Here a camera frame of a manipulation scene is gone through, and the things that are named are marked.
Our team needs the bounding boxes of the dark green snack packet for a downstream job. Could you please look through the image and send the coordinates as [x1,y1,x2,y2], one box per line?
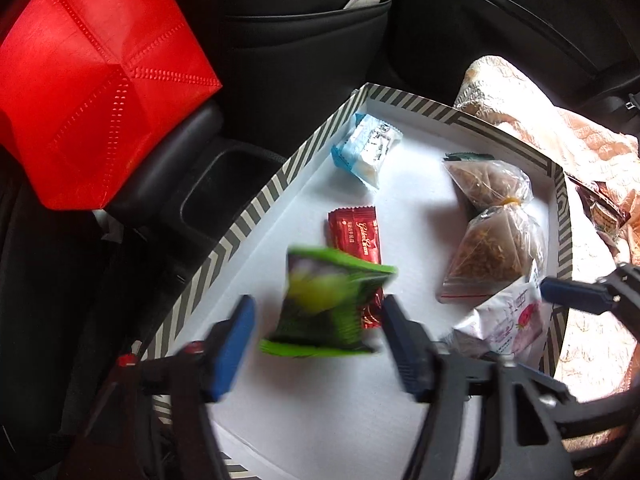
[442,151,496,163]

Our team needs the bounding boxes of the red fabric bag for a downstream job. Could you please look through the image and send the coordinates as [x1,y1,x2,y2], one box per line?
[0,0,223,211]

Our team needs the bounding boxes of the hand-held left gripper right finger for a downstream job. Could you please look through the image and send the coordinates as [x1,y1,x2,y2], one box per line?
[381,295,583,480]

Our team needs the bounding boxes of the clear bag of brown snack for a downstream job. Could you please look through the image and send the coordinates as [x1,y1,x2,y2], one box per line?
[436,159,548,306]

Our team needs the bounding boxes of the black seat pocket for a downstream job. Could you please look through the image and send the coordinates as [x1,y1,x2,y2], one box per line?
[220,0,396,56]

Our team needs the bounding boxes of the striped cardboard box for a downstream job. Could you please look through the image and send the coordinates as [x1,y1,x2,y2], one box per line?
[135,81,573,480]

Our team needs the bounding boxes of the red cream biscuit packet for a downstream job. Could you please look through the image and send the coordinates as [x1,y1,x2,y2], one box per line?
[567,172,633,241]

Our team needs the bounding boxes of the blue white snack packet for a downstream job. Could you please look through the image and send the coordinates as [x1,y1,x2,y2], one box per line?
[331,112,404,191]

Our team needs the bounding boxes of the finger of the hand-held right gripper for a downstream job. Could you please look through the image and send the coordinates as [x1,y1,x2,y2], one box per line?
[540,261,640,317]

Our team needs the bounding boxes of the black car console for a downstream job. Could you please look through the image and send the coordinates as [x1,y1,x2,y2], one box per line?
[107,100,288,241]

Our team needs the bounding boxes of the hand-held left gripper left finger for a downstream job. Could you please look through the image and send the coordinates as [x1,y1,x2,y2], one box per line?
[65,294,257,480]

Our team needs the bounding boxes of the black leather car seat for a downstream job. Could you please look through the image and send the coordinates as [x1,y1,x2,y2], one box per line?
[165,0,401,151]

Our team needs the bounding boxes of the bright green snack packet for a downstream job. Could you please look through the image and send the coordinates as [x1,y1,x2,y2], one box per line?
[258,245,399,359]

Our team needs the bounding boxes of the small dark red packet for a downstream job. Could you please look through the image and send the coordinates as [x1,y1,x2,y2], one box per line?
[327,206,386,331]

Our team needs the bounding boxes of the peach quilted blanket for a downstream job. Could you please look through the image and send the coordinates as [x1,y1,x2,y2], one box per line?
[452,55,640,403]

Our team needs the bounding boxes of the white pink snack packet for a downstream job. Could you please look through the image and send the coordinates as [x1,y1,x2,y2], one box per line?
[452,272,553,366]

